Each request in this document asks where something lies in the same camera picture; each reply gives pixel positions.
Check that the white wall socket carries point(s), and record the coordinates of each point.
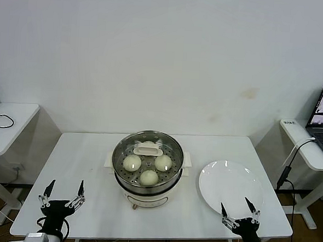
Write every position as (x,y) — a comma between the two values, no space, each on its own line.
(18,168)

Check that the white round plate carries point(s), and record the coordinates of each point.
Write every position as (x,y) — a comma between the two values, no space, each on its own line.
(223,185)

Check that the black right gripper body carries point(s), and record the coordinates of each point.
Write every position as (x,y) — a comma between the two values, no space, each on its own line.
(249,233)

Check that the white side desk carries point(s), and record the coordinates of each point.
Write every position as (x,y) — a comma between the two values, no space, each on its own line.
(22,115)
(292,129)

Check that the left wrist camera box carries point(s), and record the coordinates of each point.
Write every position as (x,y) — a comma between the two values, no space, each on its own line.
(35,239)

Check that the perforated steel steamer basket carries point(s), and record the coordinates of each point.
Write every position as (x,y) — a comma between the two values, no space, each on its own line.
(146,191)

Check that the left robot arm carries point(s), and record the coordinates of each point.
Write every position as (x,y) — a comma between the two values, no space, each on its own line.
(56,240)

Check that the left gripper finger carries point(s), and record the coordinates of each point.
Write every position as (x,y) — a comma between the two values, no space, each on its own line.
(48,191)
(81,191)

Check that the cream electric cooker base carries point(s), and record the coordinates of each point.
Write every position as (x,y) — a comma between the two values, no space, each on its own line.
(145,199)

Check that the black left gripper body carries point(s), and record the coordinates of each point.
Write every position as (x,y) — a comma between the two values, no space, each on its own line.
(55,216)

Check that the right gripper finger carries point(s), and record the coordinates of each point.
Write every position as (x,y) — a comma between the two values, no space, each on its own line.
(252,209)
(224,214)

